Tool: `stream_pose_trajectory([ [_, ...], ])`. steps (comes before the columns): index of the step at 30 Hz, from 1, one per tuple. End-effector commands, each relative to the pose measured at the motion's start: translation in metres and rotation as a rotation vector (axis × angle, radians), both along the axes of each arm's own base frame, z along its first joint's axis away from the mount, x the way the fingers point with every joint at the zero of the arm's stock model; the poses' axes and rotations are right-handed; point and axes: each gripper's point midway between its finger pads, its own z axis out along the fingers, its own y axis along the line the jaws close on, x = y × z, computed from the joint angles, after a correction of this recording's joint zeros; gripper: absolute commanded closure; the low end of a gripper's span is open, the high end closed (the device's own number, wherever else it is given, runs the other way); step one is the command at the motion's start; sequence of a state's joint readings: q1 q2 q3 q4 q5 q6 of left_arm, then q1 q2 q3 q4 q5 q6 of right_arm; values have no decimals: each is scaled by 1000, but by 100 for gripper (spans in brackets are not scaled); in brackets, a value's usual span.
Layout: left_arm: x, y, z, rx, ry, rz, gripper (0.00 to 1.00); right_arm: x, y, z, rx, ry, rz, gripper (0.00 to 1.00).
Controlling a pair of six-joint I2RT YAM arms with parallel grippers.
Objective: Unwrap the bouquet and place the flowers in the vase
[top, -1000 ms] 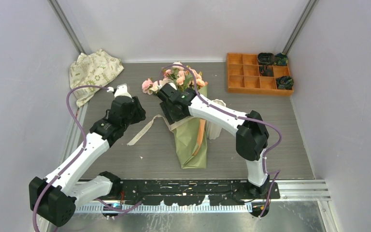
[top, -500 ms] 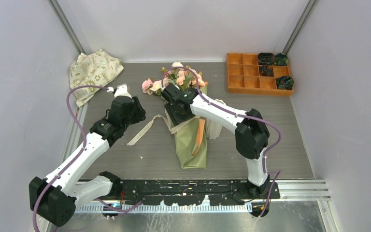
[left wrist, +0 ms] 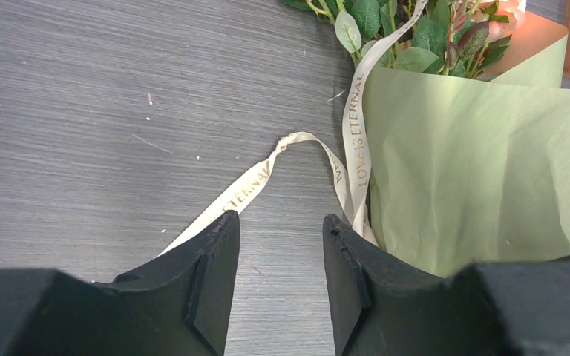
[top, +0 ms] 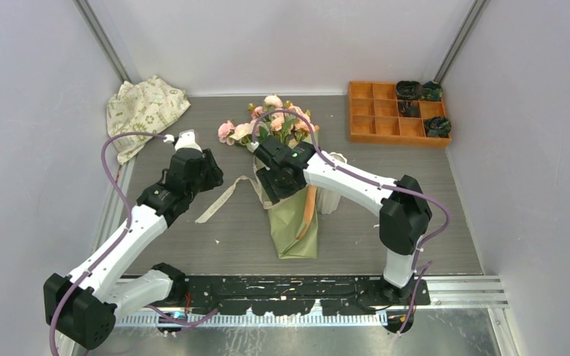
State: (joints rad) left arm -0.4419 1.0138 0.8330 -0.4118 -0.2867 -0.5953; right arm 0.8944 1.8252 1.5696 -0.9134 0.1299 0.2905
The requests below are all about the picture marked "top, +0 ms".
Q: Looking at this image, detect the pink artificial flower bunch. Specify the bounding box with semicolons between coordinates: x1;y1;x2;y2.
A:
217;95;319;148

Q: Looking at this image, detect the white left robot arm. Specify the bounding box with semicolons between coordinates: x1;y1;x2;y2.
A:
43;148;223;353

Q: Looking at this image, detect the dark rolled cloth front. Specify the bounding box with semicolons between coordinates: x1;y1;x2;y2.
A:
423;116;452;138

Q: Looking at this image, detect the orange wrapping paper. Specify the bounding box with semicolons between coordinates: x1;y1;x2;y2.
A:
296;185;317;240

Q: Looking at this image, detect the cream green printed cloth bag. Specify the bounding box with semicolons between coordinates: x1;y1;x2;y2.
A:
106;76;191;165

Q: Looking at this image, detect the dark rolled cloth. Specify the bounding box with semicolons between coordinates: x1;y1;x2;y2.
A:
421;81;443;102
423;116;452;138
399;101;421;118
395;81;423;100

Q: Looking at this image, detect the dark rolled cloth back right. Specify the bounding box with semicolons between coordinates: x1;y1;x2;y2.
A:
421;81;443;102

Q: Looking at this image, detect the beige printed ribbon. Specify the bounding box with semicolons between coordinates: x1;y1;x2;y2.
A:
194;175;267;224

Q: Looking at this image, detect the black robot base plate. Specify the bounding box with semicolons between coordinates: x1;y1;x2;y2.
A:
155;275;430;316

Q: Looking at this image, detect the green wrapping paper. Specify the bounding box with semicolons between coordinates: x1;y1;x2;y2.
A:
258;182;318;260

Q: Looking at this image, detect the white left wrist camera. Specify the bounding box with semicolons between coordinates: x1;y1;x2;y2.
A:
163;129;203;152

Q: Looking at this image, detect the dark rolled cloth middle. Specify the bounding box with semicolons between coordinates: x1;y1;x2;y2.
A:
399;101;421;118

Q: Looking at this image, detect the white ribbed ceramic vase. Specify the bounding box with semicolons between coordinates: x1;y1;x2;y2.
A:
314;151;349;215

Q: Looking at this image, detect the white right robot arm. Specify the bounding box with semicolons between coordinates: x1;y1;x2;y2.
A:
249;136;432;305

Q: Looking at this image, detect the dark rolled cloth back left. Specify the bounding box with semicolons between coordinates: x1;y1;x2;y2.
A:
395;81;423;100

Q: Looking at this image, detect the aluminium front frame rail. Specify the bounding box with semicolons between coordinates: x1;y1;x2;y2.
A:
115;275;508;329

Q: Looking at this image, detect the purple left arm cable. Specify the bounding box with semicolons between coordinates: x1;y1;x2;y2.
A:
48;131;220;356

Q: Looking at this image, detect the orange wooden compartment tray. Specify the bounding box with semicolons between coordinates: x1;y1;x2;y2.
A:
347;81;452;148

